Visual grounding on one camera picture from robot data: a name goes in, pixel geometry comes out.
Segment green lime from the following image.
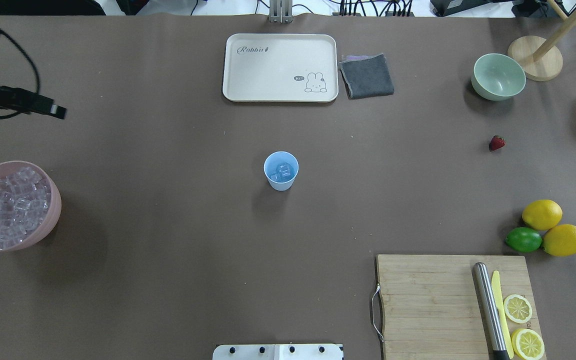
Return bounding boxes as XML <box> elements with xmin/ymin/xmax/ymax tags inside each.
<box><xmin>504</xmin><ymin>227</ymin><xmax>543</xmax><ymax>253</ymax></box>

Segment yellow lemon lower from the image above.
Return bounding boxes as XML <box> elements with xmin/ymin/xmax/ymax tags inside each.
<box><xmin>542</xmin><ymin>224</ymin><xmax>576</xmax><ymax>256</ymax></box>

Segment ice cubes in cup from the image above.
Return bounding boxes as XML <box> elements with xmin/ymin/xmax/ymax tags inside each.
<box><xmin>269</xmin><ymin>162</ymin><xmax>296</xmax><ymax>183</ymax></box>

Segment lemon slice upper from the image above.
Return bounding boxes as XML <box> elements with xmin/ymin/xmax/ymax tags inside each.
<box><xmin>502</xmin><ymin>294</ymin><xmax>534</xmax><ymax>324</ymax></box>

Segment yellow lemon upper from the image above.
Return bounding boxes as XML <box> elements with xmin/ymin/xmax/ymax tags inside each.
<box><xmin>521</xmin><ymin>199</ymin><xmax>563</xmax><ymax>231</ymax></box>

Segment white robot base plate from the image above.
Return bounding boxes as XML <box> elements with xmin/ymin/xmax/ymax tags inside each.
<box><xmin>212</xmin><ymin>342</ymin><xmax>345</xmax><ymax>360</ymax></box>

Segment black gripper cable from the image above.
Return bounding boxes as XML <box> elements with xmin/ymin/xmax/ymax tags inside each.
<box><xmin>0</xmin><ymin>27</ymin><xmax>42</xmax><ymax>121</ymax></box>

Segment yellow lemon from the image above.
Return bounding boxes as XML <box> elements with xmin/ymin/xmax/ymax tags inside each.
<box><xmin>542</xmin><ymin>224</ymin><xmax>576</xmax><ymax>256</ymax></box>
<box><xmin>521</xmin><ymin>199</ymin><xmax>563</xmax><ymax>231</ymax></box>

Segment grey folded cloth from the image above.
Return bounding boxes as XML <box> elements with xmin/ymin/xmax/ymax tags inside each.
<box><xmin>338</xmin><ymin>54</ymin><xmax>394</xmax><ymax>100</ymax></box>

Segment cream rabbit tray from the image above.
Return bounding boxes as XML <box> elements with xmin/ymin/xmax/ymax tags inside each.
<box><xmin>222</xmin><ymin>33</ymin><xmax>339</xmax><ymax>103</ymax></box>

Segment wooden cup stand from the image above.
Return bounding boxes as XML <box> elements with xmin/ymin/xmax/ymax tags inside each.
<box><xmin>507</xmin><ymin>0</ymin><xmax>576</xmax><ymax>82</ymax></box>

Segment pink bowl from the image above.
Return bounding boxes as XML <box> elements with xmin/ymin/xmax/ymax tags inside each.
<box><xmin>0</xmin><ymin>160</ymin><xmax>62</xmax><ymax>253</ymax></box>

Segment yellow plastic knife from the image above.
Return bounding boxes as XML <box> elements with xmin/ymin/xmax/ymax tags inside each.
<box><xmin>490</xmin><ymin>270</ymin><xmax>515</xmax><ymax>360</ymax></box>

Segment light blue plastic cup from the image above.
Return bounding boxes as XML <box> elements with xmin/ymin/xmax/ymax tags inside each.
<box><xmin>263</xmin><ymin>151</ymin><xmax>300</xmax><ymax>192</ymax></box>

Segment wooden cutting board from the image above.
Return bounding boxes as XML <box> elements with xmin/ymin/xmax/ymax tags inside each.
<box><xmin>375</xmin><ymin>254</ymin><xmax>537</xmax><ymax>360</ymax></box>

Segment pile of clear ice cubes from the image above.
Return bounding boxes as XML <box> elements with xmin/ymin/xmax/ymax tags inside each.
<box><xmin>0</xmin><ymin>167</ymin><xmax>52</xmax><ymax>250</ymax></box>

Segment steel knife handle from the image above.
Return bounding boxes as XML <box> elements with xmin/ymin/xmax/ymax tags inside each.
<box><xmin>472</xmin><ymin>262</ymin><xmax>510</xmax><ymax>360</ymax></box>

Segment mint green bowl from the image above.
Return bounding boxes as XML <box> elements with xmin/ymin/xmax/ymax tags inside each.
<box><xmin>470</xmin><ymin>53</ymin><xmax>527</xmax><ymax>101</ymax></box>

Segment red strawberry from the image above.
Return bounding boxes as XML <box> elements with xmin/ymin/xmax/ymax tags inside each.
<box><xmin>488</xmin><ymin>135</ymin><xmax>506</xmax><ymax>152</ymax></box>

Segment lemon slice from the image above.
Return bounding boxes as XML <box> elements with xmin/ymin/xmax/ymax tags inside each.
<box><xmin>510</xmin><ymin>328</ymin><xmax>546</xmax><ymax>360</ymax></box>
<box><xmin>502</xmin><ymin>294</ymin><xmax>534</xmax><ymax>324</ymax></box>

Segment lemon slice lower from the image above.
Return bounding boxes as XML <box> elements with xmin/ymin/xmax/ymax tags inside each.
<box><xmin>510</xmin><ymin>328</ymin><xmax>546</xmax><ymax>360</ymax></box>

